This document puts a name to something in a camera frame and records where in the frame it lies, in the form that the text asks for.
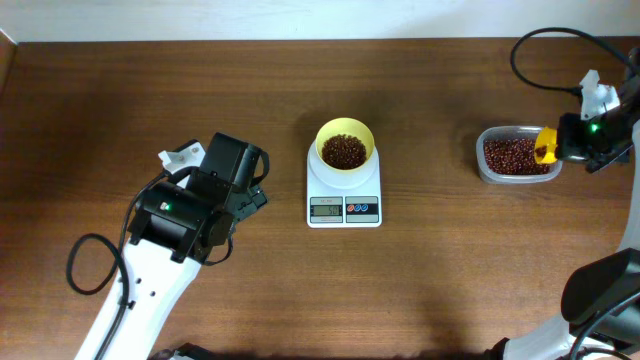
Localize red beans in container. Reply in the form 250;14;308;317
483;138;550;176

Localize yellow measuring scoop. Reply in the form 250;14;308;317
534;127;557;164

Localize clear plastic container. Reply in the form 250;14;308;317
476;126;563;185

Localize red beans in bowl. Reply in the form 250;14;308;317
321;134;367;170

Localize red beans in scoop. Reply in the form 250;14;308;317
534;146;547;158

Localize yellow plastic bowl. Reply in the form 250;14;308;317
315;117;375;171

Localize white digital kitchen scale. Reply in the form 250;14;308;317
306;142;383;228

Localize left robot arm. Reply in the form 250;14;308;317
76;133;270;359

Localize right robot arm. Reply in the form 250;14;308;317
483;49;639;360

